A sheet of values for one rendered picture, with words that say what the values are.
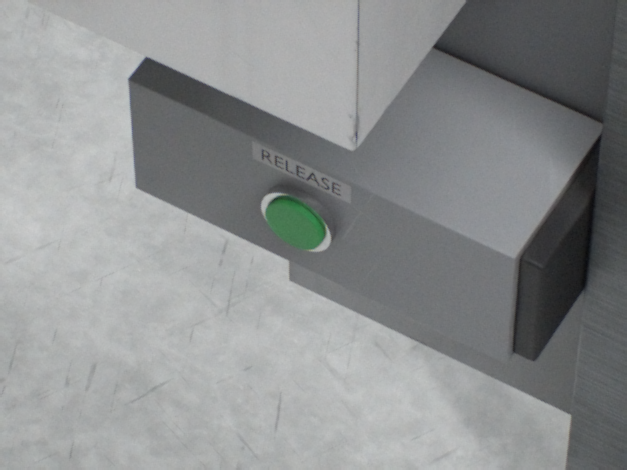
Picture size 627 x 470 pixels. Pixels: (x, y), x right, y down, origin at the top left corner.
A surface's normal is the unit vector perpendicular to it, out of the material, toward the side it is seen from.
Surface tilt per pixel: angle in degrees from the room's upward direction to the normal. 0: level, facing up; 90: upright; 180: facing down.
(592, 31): 90
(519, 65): 90
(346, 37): 90
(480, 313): 90
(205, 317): 0
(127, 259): 0
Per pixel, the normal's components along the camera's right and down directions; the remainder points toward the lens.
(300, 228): -0.51, 0.69
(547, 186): 0.00, -0.60
